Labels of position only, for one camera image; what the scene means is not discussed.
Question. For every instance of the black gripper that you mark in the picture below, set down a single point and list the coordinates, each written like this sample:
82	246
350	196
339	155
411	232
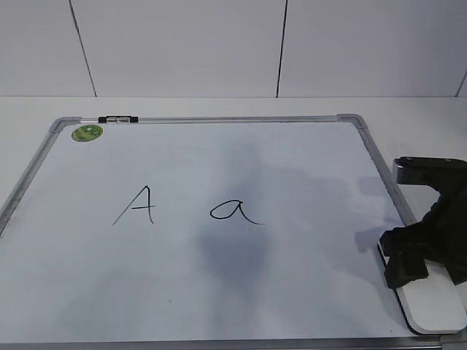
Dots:
408	247

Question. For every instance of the white whiteboard eraser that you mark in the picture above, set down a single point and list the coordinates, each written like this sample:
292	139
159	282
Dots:
427	306

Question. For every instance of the round green sticker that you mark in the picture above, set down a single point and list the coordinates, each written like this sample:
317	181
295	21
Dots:
87	133

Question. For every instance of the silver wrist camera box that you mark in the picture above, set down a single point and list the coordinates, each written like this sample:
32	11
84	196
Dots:
418	170

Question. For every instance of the white board with grey frame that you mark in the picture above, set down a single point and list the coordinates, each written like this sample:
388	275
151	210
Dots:
202	233

